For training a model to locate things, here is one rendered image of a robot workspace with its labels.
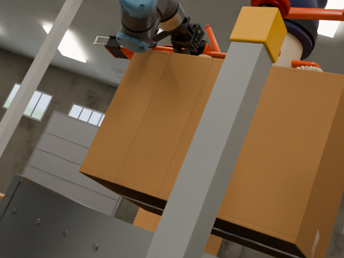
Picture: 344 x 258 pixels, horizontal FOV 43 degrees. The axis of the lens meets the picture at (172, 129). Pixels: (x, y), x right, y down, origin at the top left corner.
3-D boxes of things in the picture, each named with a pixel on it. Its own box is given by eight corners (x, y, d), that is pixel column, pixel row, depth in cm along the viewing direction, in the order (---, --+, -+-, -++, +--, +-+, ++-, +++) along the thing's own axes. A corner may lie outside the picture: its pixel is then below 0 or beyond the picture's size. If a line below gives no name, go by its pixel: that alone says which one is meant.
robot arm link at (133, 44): (112, 28, 113) (131, -10, 116) (114, 48, 124) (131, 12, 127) (146, 42, 112) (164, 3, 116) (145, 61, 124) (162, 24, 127)
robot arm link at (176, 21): (147, 22, 131) (159, -5, 133) (155, 31, 134) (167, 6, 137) (172, 23, 126) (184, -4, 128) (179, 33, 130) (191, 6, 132)
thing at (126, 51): (131, 60, 168) (136, 49, 169) (121, 49, 162) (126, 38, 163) (114, 58, 172) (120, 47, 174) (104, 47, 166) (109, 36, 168)
